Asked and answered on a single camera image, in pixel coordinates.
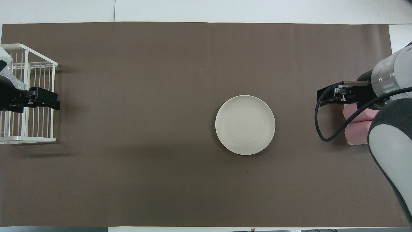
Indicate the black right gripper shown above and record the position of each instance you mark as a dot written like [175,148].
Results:
[360,95]

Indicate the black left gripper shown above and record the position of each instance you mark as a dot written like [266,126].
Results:
[9,96]

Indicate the clear plastic bag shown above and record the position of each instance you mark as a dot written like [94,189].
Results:
[9,76]

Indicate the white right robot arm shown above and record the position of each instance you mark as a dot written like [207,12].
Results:
[391,148]

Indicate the cream round plate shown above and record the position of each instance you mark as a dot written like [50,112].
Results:
[245,125]

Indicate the pink cup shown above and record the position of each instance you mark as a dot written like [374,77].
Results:
[357,133]
[352,114]

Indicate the brown table mat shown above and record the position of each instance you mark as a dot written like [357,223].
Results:
[161,129]

